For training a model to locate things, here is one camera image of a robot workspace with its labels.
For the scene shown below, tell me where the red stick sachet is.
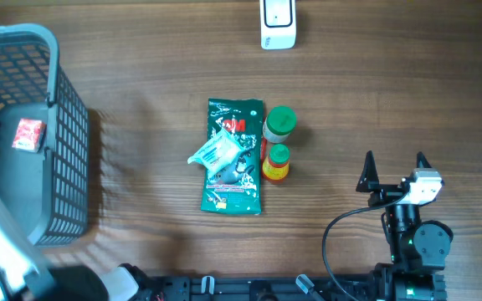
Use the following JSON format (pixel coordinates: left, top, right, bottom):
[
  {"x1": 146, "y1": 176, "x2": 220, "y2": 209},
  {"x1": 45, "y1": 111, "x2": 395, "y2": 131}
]
[{"x1": 260, "y1": 136, "x2": 267, "y2": 163}]

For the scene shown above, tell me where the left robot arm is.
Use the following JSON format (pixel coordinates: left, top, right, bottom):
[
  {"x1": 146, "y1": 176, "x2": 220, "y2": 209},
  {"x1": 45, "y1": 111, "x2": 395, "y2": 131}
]
[{"x1": 0, "y1": 198, "x2": 161, "y2": 301}]

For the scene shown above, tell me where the black right camera cable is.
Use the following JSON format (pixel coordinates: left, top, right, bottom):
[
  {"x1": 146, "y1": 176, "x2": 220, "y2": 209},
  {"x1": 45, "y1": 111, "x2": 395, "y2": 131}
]
[{"x1": 321, "y1": 192, "x2": 410, "y2": 301}]

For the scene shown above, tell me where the grey plastic mesh basket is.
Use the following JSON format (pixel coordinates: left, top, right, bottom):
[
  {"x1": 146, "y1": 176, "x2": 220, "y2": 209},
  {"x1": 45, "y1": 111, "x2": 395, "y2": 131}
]
[{"x1": 0, "y1": 23, "x2": 90, "y2": 247}]

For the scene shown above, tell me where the white barcode scanner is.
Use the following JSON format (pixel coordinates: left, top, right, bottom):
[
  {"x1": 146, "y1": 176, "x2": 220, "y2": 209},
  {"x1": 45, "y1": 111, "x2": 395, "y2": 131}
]
[{"x1": 259, "y1": 0, "x2": 297, "y2": 50}]

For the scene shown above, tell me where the green 3M gloves package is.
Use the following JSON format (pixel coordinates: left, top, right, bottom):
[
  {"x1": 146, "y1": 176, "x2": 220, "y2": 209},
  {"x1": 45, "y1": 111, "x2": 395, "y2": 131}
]
[{"x1": 201, "y1": 98, "x2": 264, "y2": 215}]

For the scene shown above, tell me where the red square snack packet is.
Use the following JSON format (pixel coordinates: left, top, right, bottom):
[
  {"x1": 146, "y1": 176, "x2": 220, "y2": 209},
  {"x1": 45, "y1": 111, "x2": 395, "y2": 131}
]
[{"x1": 12, "y1": 119, "x2": 46, "y2": 152}]

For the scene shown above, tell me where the green cap sauce bottle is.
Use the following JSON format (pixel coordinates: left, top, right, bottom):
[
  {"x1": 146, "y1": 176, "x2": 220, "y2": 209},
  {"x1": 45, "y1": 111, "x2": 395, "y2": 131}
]
[{"x1": 262, "y1": 144, "x2": 290, "y2": 182}]

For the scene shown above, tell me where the light green tissue packet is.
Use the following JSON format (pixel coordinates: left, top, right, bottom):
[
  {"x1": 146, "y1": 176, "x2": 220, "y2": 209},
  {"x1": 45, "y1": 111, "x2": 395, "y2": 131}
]
[{"x1": 187, "y1": 129, "x2": 244, "y2": 178}]

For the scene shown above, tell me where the green lid white jar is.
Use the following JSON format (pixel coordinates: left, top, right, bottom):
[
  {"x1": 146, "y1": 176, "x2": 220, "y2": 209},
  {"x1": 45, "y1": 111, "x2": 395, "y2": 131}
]
[{"x1": 263, "y1": 106, "x2": 297, "y2": 144}]

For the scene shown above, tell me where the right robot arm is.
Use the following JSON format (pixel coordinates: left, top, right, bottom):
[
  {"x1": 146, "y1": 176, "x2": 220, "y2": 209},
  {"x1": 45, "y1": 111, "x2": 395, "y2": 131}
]
[{"x1": 356, "y1": 151, "x2": 454, "y2": 300}]

